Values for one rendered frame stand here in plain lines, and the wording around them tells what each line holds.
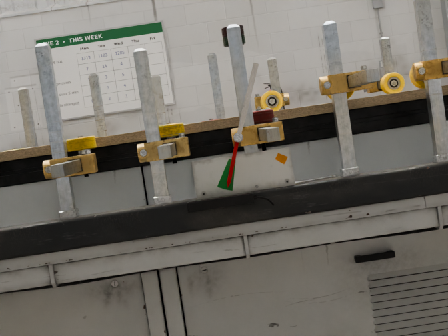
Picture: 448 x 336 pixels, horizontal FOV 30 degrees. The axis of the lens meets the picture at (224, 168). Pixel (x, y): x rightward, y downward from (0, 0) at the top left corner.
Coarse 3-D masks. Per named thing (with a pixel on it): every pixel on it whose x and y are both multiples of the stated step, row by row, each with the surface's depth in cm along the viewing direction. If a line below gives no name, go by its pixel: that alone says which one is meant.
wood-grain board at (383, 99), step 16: (384, 96) 238; (400, 96) 238; (416, 96) 238; (288, 112) 238; (304, 112) 238; (320, 112) 238; (192, 128) 238; (208, 128) 238; (224, 128) 238; (96, 144) 237; (112, 144) 237; (0, 160) 237
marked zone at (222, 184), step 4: (228, 160) 218; (228, 164) 218; (228, 168) 218; (224, 172) 218; (228, 172) 218; (224, 176) 218; (232, 176) 218; (220, 180) 218; (224, 180) 218; (232, 180) 219; (220, 184) 219; (224, 184) 219; (232, 184) 219; (224, 188) 219; (228, 188) 219; (232, 188) 219
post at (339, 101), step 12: (324, 24) 218; (336, 24) 218; (324, 36) 219; (336, 36) 218; (336, 48) 218; (336, 60) 218; (336, 72) 218; (336, 96) 219; (336, 108) 219; (348, 108) 219; (336, 120) 220; (348, 120) 219; (348, 132) 219; (348, 144) 219; (348, 156) 219
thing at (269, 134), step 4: (260, 128) 215; (264, 128) 203; (268, 128) 192; (272, 128) 188; (276, 128) 188; (260, 132) 210; (264, 132) 195; (268, 132) 188; (272, 132) 188; (276, 132) 188; (260, 136) 213; (264, 136) 197; (268, 136) 188; (272, 136) 188; (276, 136) 188; (264, 140) 199; (268, 140) 188; (272, 140) 188; (276, 140) 188
